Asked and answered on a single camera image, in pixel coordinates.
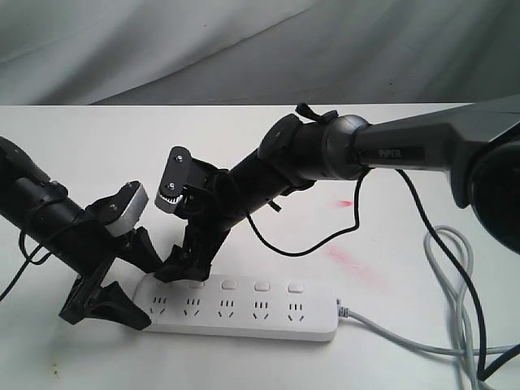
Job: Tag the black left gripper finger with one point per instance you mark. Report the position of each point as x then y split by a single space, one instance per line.
111 303
136 248

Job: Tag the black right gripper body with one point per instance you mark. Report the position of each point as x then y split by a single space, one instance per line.
212 207

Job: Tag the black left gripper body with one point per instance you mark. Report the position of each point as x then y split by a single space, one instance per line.
88 249

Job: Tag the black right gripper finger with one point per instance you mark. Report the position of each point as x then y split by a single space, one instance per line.
198 268
175 267

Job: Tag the white five-outlet power strip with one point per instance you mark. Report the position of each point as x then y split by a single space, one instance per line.
240 306

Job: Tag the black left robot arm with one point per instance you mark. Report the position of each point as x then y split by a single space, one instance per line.
29 200

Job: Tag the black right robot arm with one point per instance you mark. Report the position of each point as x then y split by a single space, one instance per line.
476 146

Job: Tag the grey backdrop cloth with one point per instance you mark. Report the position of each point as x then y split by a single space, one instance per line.
257 52

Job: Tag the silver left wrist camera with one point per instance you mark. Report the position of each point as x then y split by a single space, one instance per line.
124 209

